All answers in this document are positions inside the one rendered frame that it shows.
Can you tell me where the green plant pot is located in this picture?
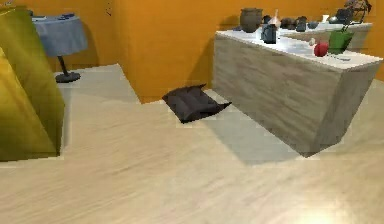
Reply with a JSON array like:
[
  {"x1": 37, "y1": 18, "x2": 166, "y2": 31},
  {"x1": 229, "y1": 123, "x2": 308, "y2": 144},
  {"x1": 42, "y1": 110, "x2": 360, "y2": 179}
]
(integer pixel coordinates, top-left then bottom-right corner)
[{"x1": 328, "y1": 29, "x2": 355, "y2": 56}]

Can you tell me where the dark round bowl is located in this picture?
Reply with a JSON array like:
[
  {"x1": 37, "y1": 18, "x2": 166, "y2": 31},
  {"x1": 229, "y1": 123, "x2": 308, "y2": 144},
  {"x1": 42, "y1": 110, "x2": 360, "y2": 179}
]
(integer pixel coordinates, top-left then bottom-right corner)
[{"x1": 280, "y1": 17, "x2": 297, "y2": 30}]

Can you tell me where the brown clay pot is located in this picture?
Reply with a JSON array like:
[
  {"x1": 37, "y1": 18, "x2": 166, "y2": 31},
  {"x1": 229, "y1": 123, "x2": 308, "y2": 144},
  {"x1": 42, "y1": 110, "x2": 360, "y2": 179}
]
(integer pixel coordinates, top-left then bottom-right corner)
[{"x1": 239, "y1": 7, "x2": 264, "y2": 34}]

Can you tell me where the dark grey floor cloth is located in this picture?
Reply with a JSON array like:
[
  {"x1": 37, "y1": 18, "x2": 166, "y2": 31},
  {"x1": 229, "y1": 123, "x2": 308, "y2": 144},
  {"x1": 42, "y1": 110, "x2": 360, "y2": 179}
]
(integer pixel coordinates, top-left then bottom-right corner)
[{"x1": 161, "y1": 83, "x2": 233, "y2": 124}]

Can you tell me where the black machine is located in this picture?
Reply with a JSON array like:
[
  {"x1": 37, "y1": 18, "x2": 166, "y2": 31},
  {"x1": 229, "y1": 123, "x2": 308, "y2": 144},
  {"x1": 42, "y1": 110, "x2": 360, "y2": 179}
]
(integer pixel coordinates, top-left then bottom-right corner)
[{"x1": 334, "y1": 8, "x2": 354, "y2": 26}]

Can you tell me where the dark blue kettle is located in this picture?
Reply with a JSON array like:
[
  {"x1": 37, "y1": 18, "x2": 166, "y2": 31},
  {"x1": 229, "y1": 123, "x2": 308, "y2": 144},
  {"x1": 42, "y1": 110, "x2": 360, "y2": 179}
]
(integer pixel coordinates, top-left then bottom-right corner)
[{"x1": 260, "y1": 23, "x2": 278, "y2": 45}]

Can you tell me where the pale wood kitchen counter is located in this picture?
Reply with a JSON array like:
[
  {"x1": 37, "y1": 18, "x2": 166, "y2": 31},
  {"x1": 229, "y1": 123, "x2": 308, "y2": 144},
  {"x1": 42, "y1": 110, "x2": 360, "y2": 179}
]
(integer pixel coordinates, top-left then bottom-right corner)
[{"x1": 212, "y1": 22, "x2": 384, "y2": 158}]

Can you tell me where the yellow green cabinet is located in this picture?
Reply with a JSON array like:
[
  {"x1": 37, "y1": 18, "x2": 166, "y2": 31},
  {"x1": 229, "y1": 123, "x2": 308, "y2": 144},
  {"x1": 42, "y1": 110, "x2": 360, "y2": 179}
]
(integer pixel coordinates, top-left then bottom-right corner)
[{"x1": 0, "y1": 6, "x2": 66, "y2": 162}]

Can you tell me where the round table with blue cloth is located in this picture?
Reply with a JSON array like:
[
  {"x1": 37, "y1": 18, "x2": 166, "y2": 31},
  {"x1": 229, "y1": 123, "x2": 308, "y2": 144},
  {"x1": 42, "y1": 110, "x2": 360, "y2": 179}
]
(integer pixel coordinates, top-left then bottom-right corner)
[{"x1": 31, "y1": 13, "x2": 89, "y2": 84}]

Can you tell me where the red apple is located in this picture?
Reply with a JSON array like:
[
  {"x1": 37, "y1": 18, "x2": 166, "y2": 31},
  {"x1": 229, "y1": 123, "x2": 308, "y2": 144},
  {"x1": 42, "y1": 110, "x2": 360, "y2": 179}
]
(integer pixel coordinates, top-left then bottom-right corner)
[{"x1": 313, "y1": 42, "x2": 330, "y2": 58}]

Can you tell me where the small black mug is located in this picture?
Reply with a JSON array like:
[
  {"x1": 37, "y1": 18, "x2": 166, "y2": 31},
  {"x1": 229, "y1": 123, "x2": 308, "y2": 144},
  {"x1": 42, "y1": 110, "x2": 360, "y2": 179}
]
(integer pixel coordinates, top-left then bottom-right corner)
[{"x1": 295, "y1": 15, "x2": 308, "y2": 33}]

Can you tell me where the grey knife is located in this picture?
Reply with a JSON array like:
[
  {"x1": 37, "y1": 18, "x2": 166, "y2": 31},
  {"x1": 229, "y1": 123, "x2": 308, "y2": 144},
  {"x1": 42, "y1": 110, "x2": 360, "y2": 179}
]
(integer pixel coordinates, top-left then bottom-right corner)
[{"x1": 328, "y1": 54, "x2": 352, "y2": 62}]

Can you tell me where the pale pink bottle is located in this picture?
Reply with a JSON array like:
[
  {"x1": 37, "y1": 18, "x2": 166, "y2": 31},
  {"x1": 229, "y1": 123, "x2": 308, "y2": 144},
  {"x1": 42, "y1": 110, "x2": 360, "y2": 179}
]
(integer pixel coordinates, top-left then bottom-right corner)
[{"x1": 268, "y1": 9, "x2": 282, "y2": 29}]

